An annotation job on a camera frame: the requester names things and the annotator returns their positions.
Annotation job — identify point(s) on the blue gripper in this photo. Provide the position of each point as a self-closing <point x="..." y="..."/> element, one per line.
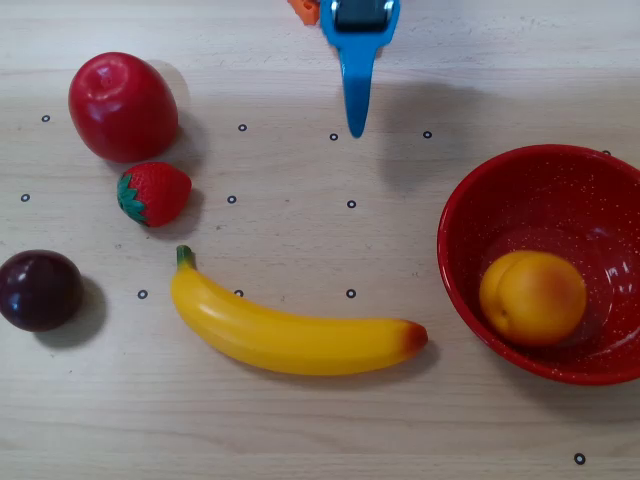
<point x="358" y="40"/>

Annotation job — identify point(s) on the orange toy peach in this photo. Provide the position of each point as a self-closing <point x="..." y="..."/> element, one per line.
<point x="535" y="300"/>

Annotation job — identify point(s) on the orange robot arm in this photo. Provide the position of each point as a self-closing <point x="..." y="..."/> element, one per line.
<point x="306" y="9"/>

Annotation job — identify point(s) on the red speckled enamel bowl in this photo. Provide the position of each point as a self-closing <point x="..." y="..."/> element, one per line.
<point x="550" y="200"/>

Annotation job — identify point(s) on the red toy strawberry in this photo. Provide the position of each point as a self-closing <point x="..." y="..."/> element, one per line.
<point x="160" y="192"/>

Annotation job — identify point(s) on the red toy apple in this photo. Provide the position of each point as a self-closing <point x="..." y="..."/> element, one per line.
<point x="122" y="107"/>

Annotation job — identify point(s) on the yellow toy banana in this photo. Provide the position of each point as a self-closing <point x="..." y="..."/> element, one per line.
<point x="280" y="340"/>

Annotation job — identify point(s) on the dark purple toy plum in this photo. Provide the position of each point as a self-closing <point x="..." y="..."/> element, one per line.
<point x="40" y="290"/>

